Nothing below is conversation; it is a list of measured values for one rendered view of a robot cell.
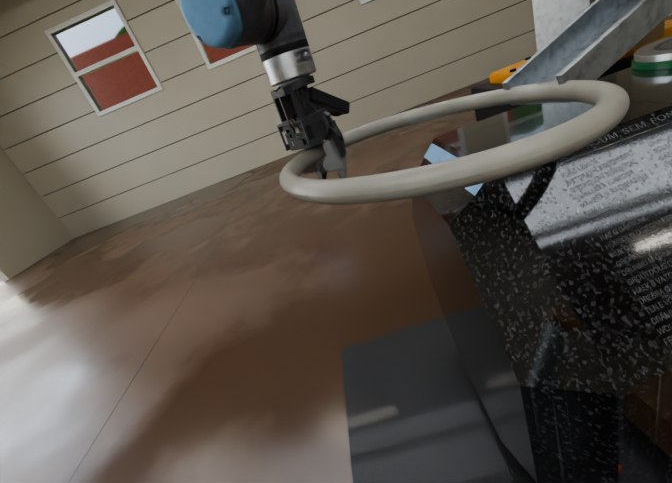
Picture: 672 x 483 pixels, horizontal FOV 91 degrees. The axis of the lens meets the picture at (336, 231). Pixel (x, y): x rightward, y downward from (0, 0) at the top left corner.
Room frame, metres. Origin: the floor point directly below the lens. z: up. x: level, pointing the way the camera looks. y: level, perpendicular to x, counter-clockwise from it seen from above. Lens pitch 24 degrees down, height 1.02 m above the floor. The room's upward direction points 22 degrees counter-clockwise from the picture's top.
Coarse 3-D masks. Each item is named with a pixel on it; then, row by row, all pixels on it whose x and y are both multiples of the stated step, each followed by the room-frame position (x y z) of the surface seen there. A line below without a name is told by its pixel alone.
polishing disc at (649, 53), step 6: (654, 42) 0.73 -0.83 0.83; (660, 42) 0.71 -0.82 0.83; (666, 42) 0.69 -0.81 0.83; (642, 48) 0.72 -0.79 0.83; (648, 48) 0.70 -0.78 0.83; (654, 48) 0.68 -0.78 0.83; (660, 48) 0.67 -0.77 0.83; (666, 48) 0.65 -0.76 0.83; (636, 54) 0.69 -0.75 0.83; (642, 54) 0.68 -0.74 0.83; (648, 54) 0.66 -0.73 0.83; (654, 54) 0.64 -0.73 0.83; (660, 54) 0.63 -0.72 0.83; (666, 54) 0.61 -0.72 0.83; (636, 60) 0.68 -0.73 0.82; (642, 60) 0.66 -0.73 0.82; (648, 60) 0.65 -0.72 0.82; (654, 60) 0.63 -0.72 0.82; (660, 60) 0.62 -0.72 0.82; (666, 60) 0.61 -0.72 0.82
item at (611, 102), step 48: (480, 96) 0.65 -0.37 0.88; (528, 96) 0.56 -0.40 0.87; (576, 96) 0.46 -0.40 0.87; (624, 96) 0.34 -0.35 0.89; (528, 144) 0.28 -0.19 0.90; (576, 144) 0.28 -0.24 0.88; (288, 192) 0.44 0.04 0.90; (336, 192) 0.35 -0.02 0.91; (384, 192) 0.31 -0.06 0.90; (432, 192) 0.29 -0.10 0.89
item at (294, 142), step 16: (304, 80) 0.65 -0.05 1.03; (272, 96) 0.66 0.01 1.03; (288, 96) 0.66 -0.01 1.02; (304, 96) 0.67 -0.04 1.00; (288, 112) 0.65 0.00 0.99; (304, 112) 0.66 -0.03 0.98; (320, 112) 0.66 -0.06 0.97; (288, 128) 0.66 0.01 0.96; (304, 128) 0.62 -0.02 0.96; (320, 128) 0.66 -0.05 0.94; (288, 144) 0.68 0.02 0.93; (304, 144) 0.63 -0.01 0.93
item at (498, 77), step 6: (666, 24) 1.10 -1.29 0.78; (666, 30) 1.04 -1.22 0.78; (666, 36) 1.04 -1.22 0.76; (636, 48) 1.05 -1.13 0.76; (630, 54) 1.06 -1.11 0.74; (510, 66) 1.52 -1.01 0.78; (516, 66) 1.46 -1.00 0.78; (498, 72) 1.49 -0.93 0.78; (504, 72) 1.43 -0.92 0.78; (510, 72) 1.38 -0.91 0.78; (492, 78) 1.50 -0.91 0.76; (498, 78) 1.45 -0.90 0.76; (504, 78) 1.40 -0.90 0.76
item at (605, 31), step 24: (600, 0) 0.64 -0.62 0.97; (624, 0) 0.65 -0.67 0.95; (648, 0) 0.53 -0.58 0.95; (576, 24) 0.63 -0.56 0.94; (600, 24) 0.64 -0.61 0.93; (624, 24) 0.52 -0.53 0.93; (648, 24) 0.53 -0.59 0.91; (552, 48) 0.62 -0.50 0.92; (576, 48) 0.63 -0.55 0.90; (600, 48) 0.51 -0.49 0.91; (624, 48) 0.52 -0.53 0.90; (528, 72) 0.61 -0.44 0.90; (552, 72) 0.61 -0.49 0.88; (576, 72) 0.50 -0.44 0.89; (600, 72) 0.51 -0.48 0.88
